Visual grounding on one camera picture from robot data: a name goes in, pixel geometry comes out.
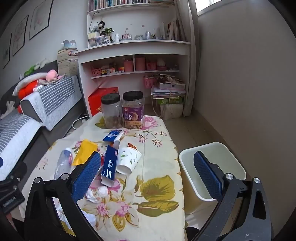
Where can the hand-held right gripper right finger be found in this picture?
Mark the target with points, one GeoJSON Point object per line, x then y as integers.
{"type": "Point", "coordinates": [208, 177]}

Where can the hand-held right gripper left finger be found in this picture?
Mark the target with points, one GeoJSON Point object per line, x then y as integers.
{"type": "Point", "coordinates": [86, 177]}

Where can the cream plastic trash bin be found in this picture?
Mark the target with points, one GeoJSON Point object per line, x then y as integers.
{"type": "Point", "coordinates": [192, 185]}

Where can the blue biscuit box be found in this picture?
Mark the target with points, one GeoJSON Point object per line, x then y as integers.
{"type": "Point", "coordinates": [112, 136]}

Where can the crumpled white tissue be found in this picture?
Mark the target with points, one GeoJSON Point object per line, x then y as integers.
{"type": "Point", "coordinates": [90, 218]}
{"type": "Point", "coordinates": [98, 192]}

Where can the long blue white carton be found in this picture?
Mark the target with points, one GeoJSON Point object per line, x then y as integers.
{"type": "Point", "coordinates": [109, 166]}

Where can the yellow snack packet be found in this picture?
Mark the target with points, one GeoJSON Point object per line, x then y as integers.
{"type": "Point", "coordinates": [84, 150]}

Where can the empty clear plastic bottle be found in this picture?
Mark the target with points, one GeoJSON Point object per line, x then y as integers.
{"type": "Point", "coordinates": [62, 162]}

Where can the printed paper cup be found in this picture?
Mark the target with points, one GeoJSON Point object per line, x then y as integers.
{"type": "Point", "coordinates": [127, 161]}

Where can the floral tablecloth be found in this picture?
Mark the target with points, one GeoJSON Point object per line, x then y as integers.
{"type": "Point", "coordinates": [157, 166]}

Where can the dark grey sofa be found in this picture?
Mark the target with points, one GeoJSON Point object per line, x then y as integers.
{"type": "Point", "coordinates": [57, 133]}

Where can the orange peel piece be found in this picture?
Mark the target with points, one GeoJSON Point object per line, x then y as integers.
{"type": "Point", "coordinates": [131, 145]}

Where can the grey striped seat cover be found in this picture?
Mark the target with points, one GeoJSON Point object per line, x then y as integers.
{"type": "Point", "coordinates": [16, 136]}

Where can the clear jar with black lid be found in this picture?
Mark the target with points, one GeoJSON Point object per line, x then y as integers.
{"type": "Point", "coordinates": [112, 111]}

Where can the white plastic bag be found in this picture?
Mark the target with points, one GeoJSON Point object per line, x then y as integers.
{"type": "Point", "coordinates": [172, 112]}

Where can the red gift box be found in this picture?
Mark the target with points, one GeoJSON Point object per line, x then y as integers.
{"type": "Point", "coordinates": [95, 102]}

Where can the purple label nut jar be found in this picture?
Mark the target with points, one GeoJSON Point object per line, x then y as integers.
{"type": "Point", "coordinates": [133, 113]}

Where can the green cardboard box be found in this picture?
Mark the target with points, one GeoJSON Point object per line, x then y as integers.
{"type": "Point", "coordinates": [177, 101]}

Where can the grey striped armrest cover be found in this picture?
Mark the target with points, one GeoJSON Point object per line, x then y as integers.
{"type": "Point", "coordinates": [57, 99]}

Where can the stack of papers and books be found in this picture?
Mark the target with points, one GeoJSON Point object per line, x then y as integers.
{"type": "Point", "coordinates": [171, 90]}

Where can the orange cushion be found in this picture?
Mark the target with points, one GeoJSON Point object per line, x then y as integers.
{"type": "Point", "coordinates": [27, 90]}

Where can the pink plastic basket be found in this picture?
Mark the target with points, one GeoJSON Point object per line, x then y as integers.
{"type": "Point", "coordinates": [151, 66]}
{"type": "Point", "coordinates": [150, 82]}
{"type": "Point", "coordinates": [96, 72]}

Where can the pink plush toy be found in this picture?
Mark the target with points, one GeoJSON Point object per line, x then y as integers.
{"type": "Point", "coordinates": [51, 76]}

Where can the white curtain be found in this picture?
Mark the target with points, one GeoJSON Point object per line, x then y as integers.
{"type": "Point", "coordinates": [190, 69]}

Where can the white pillow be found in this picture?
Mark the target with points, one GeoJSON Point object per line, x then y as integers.
{"type": "Point", "coordinates": [24, 81]}

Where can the stack of brown books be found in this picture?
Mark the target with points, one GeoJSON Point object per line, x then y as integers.
{"type": "Point", "coordinates": [67, 64]}

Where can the pink pen holder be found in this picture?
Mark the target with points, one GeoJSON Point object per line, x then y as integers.
{"type": "Point", "coordinates": [128, 66]}
{"type": "Point", "coordinates": [140, 64]}

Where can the green plush toy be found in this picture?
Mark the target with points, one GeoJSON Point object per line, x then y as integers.
{"type": "Point", "coordinates": [29, 71]}

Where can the pale blue tissue box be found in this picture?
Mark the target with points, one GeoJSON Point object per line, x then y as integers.
{"type": "Point", "coordinates": [69, 44]}

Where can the white bookshelf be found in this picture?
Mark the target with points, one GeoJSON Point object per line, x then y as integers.
{"type": "Point", "coordinates": [138, 47]}

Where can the white pill bottle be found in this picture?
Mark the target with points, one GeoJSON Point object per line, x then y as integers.
{"type": "Point", "coordinates": [117, 38]}

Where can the small green plant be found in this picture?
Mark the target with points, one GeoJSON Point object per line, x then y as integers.
{"type": "Point", "coordinates": [108, 31]}

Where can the upright thin books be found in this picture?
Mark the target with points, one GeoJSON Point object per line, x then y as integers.
{"type": "Point", "coordinates": [173, 30]}

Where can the medium framed picture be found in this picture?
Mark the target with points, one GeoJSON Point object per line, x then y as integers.
{"type": "Point", "coordinates": [20, 36]}

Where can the large framed picture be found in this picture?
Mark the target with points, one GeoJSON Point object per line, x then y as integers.
{"type": "Point", "coordinates": [41, 18]}

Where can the window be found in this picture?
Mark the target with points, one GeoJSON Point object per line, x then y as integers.
{"type": "Point", "coordinates": [208, 5]}

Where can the row of shelf books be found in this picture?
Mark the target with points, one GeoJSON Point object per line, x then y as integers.
{"type": "Point", "coordinates": [111, 3]}

